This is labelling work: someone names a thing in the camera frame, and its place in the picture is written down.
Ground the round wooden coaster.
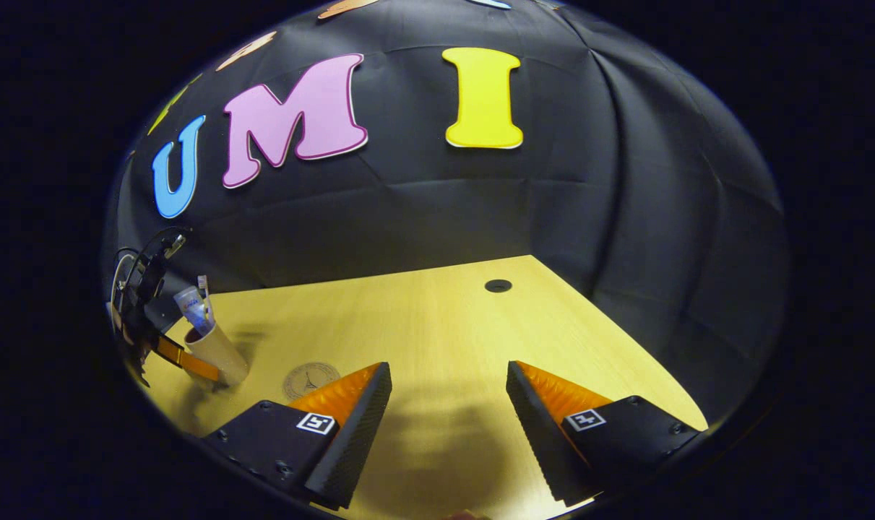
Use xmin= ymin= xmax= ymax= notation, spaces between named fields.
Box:
xmin=283 ymin=362 xmax=341 ymax=402

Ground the black backdrop cloth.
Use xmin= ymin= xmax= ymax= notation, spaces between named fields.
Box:
xmin=105 ymin=0 xmax=788 ymax=427

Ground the beige cup with wooden handle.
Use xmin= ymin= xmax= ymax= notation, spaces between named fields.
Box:
xmin=183 ymin=321 xmax=250 ymax=387

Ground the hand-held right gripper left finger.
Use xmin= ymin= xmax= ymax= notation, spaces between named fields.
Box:
xmin=202 ymin=361 xmax=393 ymax=511

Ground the white toothpaste tube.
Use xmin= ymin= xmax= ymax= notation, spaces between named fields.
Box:
xmin=173 ymin=286 xmax=215 ymax=337

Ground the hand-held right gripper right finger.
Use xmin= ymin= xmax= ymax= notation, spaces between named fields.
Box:
xmin=506 ymin=360 xmax=700 ymax=508

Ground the wooden desktop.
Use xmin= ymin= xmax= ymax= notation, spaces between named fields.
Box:
xmin=137 ymin=254 xmax=709 ymax=520

